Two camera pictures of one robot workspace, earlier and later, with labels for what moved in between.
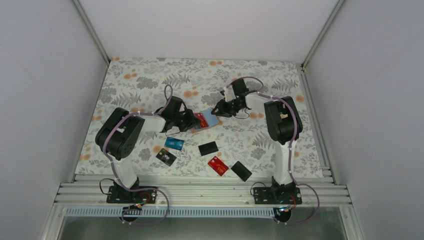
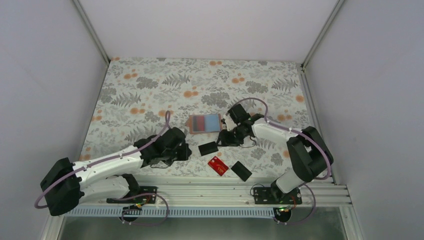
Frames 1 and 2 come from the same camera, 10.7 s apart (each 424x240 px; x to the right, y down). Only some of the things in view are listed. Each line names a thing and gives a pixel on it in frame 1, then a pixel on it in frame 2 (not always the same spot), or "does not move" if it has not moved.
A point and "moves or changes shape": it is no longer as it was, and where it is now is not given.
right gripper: x=222 y=110 -> x=225 y=140
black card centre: x=208 y=148 does not move
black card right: x=241 y=171 does not move
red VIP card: x=218 y=166 does not move
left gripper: x=191 y=123 -> x=185 y=153
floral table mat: x=235 y=146 does not move
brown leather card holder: x=212 y=120 moves or changes shape
